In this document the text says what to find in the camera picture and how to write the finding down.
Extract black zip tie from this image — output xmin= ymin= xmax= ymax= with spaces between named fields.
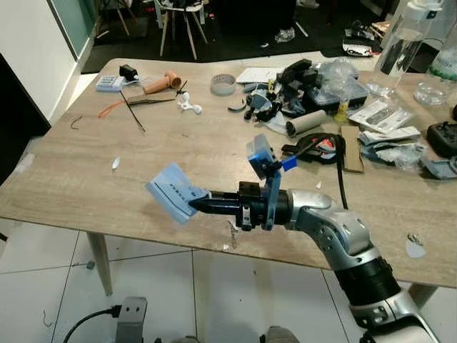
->
xmin=120 ymin=89 xmax=146 ymax=133

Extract small black charger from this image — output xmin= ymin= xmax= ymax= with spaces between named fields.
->
xmin=119 ymin=64 xmax=139 ymax=81

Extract grey robot right leg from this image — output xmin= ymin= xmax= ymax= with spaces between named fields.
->
xmin=261 ymin=326 xmax=301 ymax=343

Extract black gadget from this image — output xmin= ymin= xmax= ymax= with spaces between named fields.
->
xmin=275 ymin=59 xmax=322 ymax=108

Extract round white sticker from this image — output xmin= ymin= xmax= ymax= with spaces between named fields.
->
xmin=406 ymin=234 xmax=427 ymax=258

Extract crushed clear bottle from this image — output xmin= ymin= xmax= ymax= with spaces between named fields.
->
xmin=275 ymin=27 xmax=297 ymax=42

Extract light blue tissue packet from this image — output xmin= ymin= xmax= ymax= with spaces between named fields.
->
xmin=146 ymin=163 xmax=209 ymax=224

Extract orange band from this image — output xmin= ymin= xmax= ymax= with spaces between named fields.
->
xmin=99 ymin=100 xmax=129 ymax=119

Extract clear tape roll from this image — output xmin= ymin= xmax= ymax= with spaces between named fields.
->
xmin=211 ymin=73 xmax=236 ymax=96

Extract flat white packet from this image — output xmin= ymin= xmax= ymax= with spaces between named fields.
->
xmin=357 ymin=127 xmax=422 ymax=147

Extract printed white packet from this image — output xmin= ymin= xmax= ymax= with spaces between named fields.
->
xmin=350 ymin=100 xmax=411 ymax=133

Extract clear plastic bag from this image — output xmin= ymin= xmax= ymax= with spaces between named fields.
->
xmin=364 ymin=143 xmax=429 ymax=172

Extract white wooden-legged chair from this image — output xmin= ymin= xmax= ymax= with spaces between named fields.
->
xmin=157 ymin=0 xmax=208 ymax=59

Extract white paper sheet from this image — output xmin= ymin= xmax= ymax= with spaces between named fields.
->
xmin=236 ymin=68 xmax=283 ymax=85

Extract black remote controller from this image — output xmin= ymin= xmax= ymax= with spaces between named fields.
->
xmin=427 ymin=121 xmax=457 ymax=158

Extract grey cardboard tube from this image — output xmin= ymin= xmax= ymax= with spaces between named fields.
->
xmin=286 ymin=111 xmax=328 ymax=136

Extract teal glass panel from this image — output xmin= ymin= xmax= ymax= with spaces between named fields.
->
xmin=50 ymin=0 xmax=97 ymax=58

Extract tan handle tool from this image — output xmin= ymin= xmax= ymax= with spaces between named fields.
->
xmin=143 ymin=71 xmax=183 ymax=95

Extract black white shoes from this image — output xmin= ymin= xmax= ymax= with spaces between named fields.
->
xmin=343 ymin=21 xmax=383 ymax=58

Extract small blue box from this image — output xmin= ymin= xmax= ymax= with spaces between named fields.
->
xmin=96 ymin=75 xmax=126 ymax=92

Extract grey plastic part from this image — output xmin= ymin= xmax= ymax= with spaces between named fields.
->
xmin=421 ymin=157 xmax=457 ymax=179

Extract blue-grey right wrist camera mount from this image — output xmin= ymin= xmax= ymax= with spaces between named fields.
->
xmin=246 ymin=134 xmax=283 ymax=231

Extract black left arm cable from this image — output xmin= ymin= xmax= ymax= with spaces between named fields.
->
xmin=63 ymin=306 xmax=121 ymax=343

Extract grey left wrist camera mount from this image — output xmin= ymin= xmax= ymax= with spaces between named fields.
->
xmin=114 ymin=297 xmax=149 ymax=343

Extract black red tape measure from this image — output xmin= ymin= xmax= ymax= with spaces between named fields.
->
xmin=286 ymin=132 xmax=347 ymax=165

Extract brown cardboard strip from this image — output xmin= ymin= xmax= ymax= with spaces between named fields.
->
xmin=341 ymin=125 xmax=363 ymax=174

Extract tall clear plastic bottle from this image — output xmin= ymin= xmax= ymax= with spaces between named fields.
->
xmin=371 ymin=0 xmax=443 ymax=97

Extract wooden table leg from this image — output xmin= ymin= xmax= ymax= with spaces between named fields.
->
xmin=86 ymin=232 xmax=115 ymax=297

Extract clear plastic storage box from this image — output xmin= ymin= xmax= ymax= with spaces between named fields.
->
xmin=314 ymin=71 xmax=368 ymax=111

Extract green label plastic bottle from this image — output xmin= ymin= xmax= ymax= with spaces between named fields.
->
xmin=414 ymin=43 xmax=457 ymax=108

